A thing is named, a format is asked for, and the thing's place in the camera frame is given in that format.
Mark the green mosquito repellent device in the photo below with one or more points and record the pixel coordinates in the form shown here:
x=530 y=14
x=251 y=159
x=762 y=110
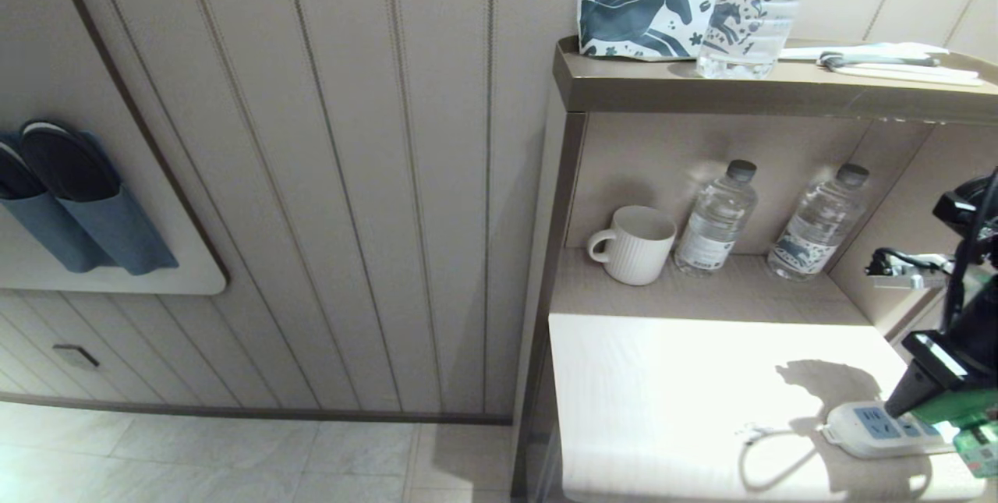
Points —
x=963 y=408

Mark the white wall board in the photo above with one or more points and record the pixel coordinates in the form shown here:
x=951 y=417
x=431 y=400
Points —
x=156 y=281

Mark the blue slippers in holder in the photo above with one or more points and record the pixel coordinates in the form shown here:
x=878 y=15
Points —
x=117 y=230

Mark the white long packet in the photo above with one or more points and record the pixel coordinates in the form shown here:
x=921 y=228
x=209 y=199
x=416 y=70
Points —
x=920 y=75

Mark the white flat packet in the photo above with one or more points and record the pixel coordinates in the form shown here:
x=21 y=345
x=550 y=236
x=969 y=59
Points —
x=858 y=50

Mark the small water bottle horse label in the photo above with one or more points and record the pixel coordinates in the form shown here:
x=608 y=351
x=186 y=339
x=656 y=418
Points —
x=815 y=234

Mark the blue fabric slipper holder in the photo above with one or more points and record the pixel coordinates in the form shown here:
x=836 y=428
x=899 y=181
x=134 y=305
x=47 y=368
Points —
x=47 y=234

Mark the large clear water bottle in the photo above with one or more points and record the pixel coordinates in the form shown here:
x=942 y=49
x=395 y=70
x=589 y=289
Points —
x=752 y=19

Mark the beige shelf unit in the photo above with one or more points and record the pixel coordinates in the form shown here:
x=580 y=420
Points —
x=702 y=300

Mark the dark slipper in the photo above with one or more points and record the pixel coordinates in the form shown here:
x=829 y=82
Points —
x=15 y=175
x=62 y=164

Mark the white ribbed mug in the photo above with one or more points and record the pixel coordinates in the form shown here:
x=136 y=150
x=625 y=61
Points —
x=639 y=249

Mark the small water bottle plain label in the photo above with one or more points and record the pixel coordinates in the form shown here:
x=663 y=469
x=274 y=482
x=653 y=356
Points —
x=713 y=226

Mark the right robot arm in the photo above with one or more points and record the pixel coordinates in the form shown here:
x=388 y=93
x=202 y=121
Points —
x=967 y=207

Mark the white power strip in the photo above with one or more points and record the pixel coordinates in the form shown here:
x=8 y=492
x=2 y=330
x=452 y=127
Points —
x=865 y=429

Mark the horse print toiletry pouch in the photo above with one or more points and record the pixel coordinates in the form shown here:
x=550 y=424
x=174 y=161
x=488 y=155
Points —
x=624 y=12

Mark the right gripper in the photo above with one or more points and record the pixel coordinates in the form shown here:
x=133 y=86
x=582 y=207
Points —
x=971 y=347

